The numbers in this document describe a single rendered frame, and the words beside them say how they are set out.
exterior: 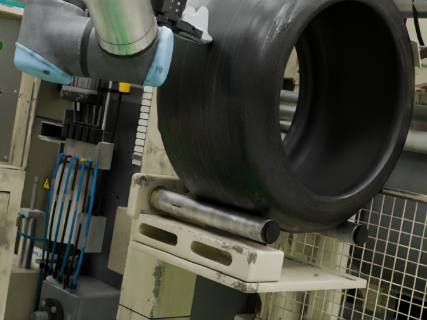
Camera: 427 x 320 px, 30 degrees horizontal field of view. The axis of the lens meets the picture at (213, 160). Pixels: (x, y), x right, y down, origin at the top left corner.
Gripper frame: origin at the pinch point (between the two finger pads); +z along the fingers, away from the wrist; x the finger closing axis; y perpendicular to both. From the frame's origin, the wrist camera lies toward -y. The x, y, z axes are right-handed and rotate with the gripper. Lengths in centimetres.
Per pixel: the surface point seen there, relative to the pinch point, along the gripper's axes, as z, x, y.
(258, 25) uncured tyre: 3.7, -8.6, 4.7
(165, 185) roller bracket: 19.6, 23.5, -27.3
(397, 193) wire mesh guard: 63, -5, -16
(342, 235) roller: 44, -7, -28
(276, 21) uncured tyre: 6.0, -10.5, 6.1
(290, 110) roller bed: 60, 30, -1
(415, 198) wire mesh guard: 63, -11, -16
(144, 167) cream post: 23, 37, -25
